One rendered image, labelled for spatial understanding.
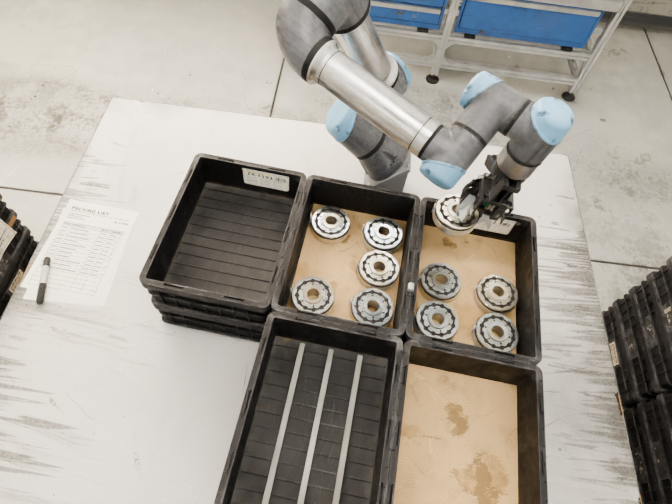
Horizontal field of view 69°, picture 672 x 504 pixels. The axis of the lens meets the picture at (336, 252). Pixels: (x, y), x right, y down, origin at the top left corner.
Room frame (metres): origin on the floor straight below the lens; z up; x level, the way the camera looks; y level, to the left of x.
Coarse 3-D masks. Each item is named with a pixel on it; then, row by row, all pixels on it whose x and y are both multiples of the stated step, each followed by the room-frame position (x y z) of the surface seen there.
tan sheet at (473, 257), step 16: (432, 240) 0.76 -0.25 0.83; (448, 240) 0.77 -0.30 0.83; (464, 240) 0.77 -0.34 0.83; (480, 240) 0.78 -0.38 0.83; (496, 240) 0.79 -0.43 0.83; (432, 256) 0.71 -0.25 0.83; (448, 256) 0.72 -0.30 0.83; (464, 256) 0.72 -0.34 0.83; (480, 256) 0.73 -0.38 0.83; (496, 256) 0.74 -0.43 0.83; (512, 256) 0.75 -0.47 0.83; (464, 272) 0.67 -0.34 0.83; (480, 272) 0.68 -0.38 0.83; (496, 272) 0.69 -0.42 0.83; (512, 272) 0.70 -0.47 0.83; (464, 288) 0.63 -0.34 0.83; (416, 304) 0.56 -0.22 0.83; (448, 304) 0.57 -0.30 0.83; (464, 304) 0.58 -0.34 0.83; (432, 320) 0.52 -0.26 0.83; (464, 320) 0.54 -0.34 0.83; (512, 320) 0.56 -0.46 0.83; (464, 336) 0.49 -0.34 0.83; (496, 336) 0.51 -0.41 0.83; (512, 352) 0.47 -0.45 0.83
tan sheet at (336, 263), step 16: (352, 224) 0.77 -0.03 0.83; (400, 224) 0.80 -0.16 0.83; (304, 240) 0.70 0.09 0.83; (352, 240) 0.72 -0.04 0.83; (304, 256) 0.65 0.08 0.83; (320, 256) 0.66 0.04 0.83; (336, 256) 0.66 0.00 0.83; (352, 256) 0.67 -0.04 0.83; (400, 256) 0.69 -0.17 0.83; (304, 272) 0.60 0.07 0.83; (320, 272) 0.61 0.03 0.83; (336, 272) 0.62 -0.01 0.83; (352, 272) 0.62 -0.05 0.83; (336, 288) 0.57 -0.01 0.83; (352, 288) 0.58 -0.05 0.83; (288, 304) 0.51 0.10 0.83; (336, 304) 0.53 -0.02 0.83
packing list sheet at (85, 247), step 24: (72, 216) 0.75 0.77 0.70; (96, 216) 0.76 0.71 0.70; (120, 216) 0.77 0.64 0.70; (48, 240) 0.66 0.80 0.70; (72, 240) 0.67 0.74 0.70; (96, 240) 0.68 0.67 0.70; (120, 240) 0.69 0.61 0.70; (72, 264) 0.59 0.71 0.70; (96, 264) 0.60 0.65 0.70; (48, 288) 0.51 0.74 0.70; (72, 288) 0.52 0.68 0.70; (96, 288) 0.53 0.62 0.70
